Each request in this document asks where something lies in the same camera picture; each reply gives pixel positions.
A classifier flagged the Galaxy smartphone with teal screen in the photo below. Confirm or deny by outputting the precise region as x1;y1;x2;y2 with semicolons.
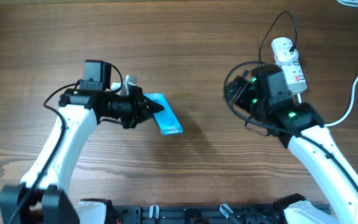
144;93;183;136

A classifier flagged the black USB charging cable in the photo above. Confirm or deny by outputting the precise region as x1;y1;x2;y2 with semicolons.
242;10;299;78

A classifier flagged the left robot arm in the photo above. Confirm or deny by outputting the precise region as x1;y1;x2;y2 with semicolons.
0;60;164;223

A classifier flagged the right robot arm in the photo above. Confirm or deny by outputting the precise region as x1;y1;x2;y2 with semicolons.
223;62;358;223

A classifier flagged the white USB charger plug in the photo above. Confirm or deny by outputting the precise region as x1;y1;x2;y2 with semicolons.
275;49;298;66

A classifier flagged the white power strip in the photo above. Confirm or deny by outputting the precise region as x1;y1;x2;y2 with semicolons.
271;37;307;95

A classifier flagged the right camera black cable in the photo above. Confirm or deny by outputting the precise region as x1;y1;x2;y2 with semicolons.
223;60;358;215

